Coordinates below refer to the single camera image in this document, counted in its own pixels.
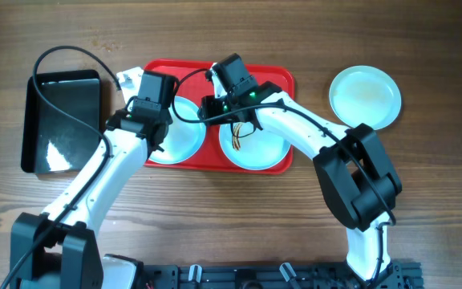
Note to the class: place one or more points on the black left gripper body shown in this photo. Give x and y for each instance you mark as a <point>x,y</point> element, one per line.
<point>157,136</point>

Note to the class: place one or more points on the red plastic tray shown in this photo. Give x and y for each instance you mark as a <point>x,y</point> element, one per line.
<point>210,156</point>

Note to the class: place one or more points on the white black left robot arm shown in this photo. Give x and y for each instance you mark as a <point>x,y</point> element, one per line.
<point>58,248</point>

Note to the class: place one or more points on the white plate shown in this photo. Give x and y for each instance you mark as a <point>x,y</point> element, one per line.
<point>182,142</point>
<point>251,148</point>

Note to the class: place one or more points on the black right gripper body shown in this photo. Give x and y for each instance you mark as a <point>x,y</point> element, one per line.
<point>219,111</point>

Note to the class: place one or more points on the black rectangular water tray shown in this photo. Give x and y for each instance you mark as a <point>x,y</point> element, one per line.
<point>51,141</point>

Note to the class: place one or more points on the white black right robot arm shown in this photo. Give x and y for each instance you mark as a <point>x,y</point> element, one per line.
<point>357,179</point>

